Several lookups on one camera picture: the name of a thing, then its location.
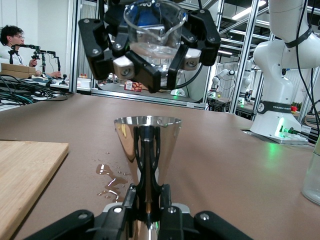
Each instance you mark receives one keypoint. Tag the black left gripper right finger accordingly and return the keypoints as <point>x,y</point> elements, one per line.
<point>175,225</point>

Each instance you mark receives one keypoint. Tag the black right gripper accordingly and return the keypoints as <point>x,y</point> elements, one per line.
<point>112,17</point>

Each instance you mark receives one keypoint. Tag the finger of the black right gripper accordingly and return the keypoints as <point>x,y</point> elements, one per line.
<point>207,37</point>

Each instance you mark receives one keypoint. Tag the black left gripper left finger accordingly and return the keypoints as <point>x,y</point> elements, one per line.
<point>115,225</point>

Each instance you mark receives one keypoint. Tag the clear glass measuring cup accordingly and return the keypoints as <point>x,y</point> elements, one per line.
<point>155,50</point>

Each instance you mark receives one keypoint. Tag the steel double cone jigger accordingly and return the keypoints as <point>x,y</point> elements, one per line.
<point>147,140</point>

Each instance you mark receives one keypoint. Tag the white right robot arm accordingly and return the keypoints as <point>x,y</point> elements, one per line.
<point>275,75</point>

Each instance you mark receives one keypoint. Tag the spilled liquid puddle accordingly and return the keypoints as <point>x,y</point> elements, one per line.
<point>102,169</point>
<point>116,185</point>

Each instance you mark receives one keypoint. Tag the small white background robot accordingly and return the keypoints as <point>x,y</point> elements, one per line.
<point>223,77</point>
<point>247,80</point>

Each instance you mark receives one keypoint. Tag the red patterned small box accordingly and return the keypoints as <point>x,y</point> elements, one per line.
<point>133,86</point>

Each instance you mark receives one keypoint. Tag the black teleoperation rig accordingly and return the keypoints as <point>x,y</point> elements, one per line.
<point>37,53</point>

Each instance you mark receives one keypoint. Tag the brown table cover sheet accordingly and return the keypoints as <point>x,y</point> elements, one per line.
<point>225,175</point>

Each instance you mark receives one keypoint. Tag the flat cardboard box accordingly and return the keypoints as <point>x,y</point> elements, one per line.
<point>17,70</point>

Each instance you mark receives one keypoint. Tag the person with glasses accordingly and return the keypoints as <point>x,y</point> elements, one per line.
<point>11,50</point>

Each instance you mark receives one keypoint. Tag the wooden cutting board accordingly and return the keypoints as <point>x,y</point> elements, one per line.
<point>27,180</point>

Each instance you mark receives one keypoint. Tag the olive green sleeved bottle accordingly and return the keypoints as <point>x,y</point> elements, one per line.
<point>312,180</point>

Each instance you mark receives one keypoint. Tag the aluminium frame post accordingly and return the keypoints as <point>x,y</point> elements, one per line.
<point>75,50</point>
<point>246,50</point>

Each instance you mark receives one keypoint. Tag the aluminium frame rail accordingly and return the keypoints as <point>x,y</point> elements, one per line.
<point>150,98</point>

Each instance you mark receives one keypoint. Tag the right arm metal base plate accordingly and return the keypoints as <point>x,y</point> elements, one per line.
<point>287,140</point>

